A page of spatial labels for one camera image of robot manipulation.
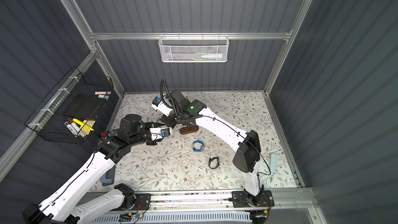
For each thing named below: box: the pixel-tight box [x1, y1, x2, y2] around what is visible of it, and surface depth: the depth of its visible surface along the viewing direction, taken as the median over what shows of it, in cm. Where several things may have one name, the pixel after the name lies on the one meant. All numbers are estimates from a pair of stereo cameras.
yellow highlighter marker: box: [72, 118, 95, 132], surface depth 72 cm
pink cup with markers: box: [97, 132, 108, 143], surface depth 84 cm
